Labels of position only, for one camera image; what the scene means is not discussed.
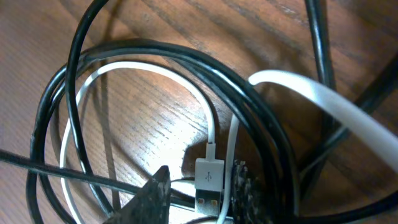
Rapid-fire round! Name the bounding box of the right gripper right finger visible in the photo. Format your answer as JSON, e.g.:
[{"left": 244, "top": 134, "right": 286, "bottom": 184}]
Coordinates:
[{"left": 231, "top": 160, "right": 274, "bottom": 224}]

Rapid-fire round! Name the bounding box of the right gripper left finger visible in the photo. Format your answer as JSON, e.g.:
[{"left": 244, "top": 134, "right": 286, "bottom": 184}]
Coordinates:
[{"left": 104, "top": 166, "right": 171, "bottom": 224}]

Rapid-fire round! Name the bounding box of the white USB cable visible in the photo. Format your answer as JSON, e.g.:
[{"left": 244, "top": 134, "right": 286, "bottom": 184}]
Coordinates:
[{"left": 58, "top": 60, "right": 398, "bottom": 224}]

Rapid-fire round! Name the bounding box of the black USB cable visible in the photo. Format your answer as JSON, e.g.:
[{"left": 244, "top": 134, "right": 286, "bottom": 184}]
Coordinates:
[{"left": 0, "top": 0, "right": 398, "bottom": 224}]

